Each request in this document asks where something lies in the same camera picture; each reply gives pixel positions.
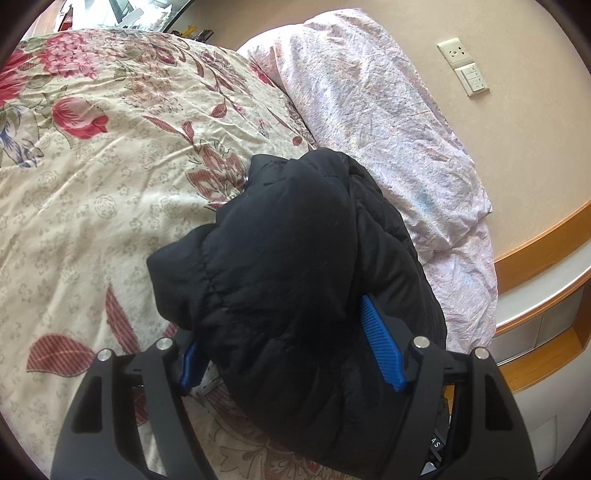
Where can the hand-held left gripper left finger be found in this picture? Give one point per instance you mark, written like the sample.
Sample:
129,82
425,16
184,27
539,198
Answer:
189,362

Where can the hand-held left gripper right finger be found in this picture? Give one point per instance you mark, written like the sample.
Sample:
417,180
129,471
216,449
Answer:
381,344

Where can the pink crinkled pillow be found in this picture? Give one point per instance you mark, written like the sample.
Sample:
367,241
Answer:
466,295
369,115

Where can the small yellow object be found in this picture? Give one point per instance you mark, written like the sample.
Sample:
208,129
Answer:
189,33

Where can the floral bed quilt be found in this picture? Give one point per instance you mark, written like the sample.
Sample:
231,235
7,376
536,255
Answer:
92,207

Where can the black quilted jacket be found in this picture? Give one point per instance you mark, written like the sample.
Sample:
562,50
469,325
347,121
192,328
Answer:
286,277

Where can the white wall switch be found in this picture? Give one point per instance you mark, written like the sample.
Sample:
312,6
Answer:
472,80

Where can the white wall socket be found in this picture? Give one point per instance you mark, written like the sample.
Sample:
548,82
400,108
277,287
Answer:
456,52

